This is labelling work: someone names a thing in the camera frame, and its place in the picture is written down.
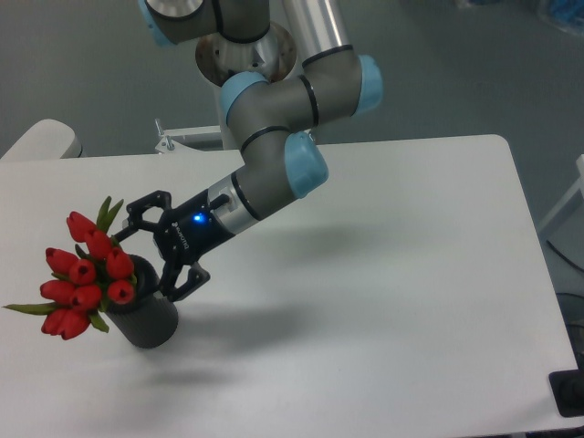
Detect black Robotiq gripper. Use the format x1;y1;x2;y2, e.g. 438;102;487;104
112;190;235;302

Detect red tulip bouquet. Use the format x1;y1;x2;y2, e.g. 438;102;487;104
4;197;138;340

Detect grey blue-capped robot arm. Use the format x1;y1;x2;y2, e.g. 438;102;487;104
117;1;383;302

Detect dark grey ribbed vase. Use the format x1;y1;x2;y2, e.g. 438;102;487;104
106;255;179;349

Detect white rounded chair back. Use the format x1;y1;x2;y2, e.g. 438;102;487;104
1;119;85;162

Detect black box at table edge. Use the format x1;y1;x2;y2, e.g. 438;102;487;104
548;370;583;418

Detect blue items in bag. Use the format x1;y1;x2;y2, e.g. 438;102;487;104
455;0;584;34

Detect white pedestal base frame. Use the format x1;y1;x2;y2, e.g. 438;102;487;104
154;119;224;154

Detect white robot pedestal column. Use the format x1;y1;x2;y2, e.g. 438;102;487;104
195;22;297;150

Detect black cable on floor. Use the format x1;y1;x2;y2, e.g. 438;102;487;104
546;239;584;270

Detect white frame at right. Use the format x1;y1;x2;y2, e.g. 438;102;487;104
537;155;583;240

